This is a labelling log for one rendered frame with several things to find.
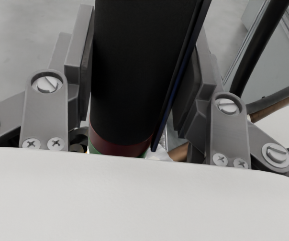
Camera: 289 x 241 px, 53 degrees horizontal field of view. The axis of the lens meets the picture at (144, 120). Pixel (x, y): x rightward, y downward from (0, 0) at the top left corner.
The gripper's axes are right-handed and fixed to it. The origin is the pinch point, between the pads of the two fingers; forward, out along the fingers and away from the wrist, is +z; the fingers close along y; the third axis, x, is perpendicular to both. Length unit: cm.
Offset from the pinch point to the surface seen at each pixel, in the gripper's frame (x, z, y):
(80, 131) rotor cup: -23.6, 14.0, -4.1
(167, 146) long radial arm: -33.5, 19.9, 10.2
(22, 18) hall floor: -149, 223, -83
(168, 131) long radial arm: -33.9, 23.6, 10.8
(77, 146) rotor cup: -24.1, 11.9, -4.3
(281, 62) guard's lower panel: -61, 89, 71
